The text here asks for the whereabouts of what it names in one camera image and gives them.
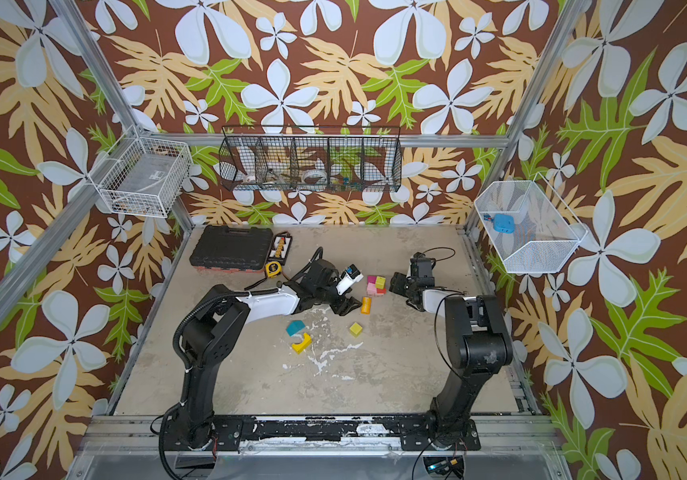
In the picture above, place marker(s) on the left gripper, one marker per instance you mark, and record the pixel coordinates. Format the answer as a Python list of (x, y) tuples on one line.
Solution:
[(347, 305)]

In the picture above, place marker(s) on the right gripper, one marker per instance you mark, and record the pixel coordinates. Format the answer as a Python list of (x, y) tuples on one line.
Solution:
[(402, 285)]

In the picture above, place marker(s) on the yellow cube block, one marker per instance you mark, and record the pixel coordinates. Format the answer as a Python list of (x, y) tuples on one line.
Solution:
[(356, 329)]

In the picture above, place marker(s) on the yellow-green cube block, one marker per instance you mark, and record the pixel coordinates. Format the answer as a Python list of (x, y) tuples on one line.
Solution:
[(380, 282)]

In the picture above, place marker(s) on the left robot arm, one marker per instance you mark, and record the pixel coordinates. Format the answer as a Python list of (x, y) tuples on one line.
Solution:
[(210, 332)]

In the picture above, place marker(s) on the teal wood block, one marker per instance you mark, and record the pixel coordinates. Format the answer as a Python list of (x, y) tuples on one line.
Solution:
[(296, 327)]

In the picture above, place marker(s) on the yellow arch block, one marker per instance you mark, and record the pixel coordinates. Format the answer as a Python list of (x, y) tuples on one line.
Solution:
[(304, 344)]

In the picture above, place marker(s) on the yellow tape measure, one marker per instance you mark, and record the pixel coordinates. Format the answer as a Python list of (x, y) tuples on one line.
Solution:
[(273, 269)]

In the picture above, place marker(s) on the blue object in basket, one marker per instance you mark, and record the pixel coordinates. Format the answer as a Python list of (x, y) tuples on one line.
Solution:
[(501, 223)]

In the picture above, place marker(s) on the white mesh basket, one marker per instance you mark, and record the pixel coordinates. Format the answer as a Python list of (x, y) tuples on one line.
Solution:
[(547, 230)]

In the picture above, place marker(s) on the black tool case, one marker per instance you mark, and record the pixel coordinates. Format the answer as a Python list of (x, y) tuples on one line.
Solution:
[(228, 248)]

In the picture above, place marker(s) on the electronics board with led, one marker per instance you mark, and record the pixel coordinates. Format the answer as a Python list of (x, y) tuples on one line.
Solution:
[(444, 468)]

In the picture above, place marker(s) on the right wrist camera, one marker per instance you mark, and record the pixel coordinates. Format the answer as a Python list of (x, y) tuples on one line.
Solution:
[(421, 266)]

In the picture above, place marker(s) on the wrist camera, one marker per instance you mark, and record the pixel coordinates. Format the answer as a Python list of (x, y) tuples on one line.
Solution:
[(421, 266), (350, 276)]

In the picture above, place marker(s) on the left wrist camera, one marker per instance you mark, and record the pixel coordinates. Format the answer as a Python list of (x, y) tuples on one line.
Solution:
[(350, 276)]

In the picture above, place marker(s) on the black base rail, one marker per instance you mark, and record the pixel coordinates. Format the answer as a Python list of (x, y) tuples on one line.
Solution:
[(232, 433)]

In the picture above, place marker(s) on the black wire basket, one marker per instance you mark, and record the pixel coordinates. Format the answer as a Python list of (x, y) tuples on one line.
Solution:
[(313, 158)]

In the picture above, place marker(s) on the white wire basket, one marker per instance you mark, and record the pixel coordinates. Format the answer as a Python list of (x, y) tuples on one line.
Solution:
[(142, 174)]

